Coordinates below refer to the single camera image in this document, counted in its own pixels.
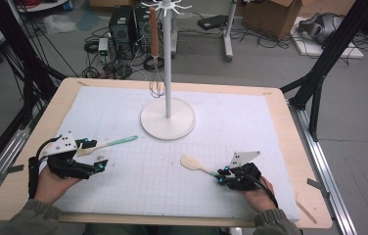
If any black computer tower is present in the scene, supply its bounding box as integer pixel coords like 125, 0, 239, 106
135, 7, 158, 53
108, 5, 138, 61

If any clear plastic bag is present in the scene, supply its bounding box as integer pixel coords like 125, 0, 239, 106
43, 14, 77, 33

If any white metal stand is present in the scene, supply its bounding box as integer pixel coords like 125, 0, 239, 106
222, 0, 239, 63

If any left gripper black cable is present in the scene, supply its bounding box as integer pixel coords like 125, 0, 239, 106
27, 135, 63, 200

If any cardboard box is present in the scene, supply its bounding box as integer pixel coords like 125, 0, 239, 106
242, 0, 303, 41

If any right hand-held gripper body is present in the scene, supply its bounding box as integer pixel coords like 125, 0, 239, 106
225, 150, 263, 191

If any coiled black cable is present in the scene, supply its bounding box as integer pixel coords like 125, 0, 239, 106
143, 55, 165, 72

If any white floor board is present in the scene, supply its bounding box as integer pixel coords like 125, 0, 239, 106
291, 16, 365, 60

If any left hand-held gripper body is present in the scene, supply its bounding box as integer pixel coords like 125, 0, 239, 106
39, 131, 98, 180

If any slotted wooden spatula green handle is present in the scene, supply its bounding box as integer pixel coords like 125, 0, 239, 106
75, 135, 139, 157

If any black metal frame strut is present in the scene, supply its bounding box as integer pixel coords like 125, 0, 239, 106
279, 0, 368, 142
0, 0, 69, 130

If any white round table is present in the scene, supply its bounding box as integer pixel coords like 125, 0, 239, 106
15, 0, 72, 14

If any black flat device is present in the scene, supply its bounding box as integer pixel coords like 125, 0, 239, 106
197, 14, 230, 31

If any whisk with wooden handle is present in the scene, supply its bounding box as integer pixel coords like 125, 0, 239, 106
148, 7, 166, 99

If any thin wooden stick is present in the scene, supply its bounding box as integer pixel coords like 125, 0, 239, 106
295, 199, 318, 225

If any person's left hand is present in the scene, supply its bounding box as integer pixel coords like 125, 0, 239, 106
34, 165, 82, 205

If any grey headset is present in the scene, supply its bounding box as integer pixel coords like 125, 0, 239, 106
298, 12, 345, 45

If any person's right hand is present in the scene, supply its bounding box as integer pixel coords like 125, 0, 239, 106
240, 175, 278, 213

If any small white device green light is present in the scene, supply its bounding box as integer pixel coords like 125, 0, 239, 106
97, 37, 110, 63

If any white rack stand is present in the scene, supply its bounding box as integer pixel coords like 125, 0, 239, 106
140, 0, 197, 141

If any white grid foam mat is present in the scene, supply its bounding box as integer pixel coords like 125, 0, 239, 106
49, 85, 301, 221

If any grey metal bracket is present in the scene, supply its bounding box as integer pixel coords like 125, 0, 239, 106
306, 177, 331, 199
0, 164, 24, 180

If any plain wooden spatula green handle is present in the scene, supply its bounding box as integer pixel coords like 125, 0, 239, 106
180, 154, 222, 178

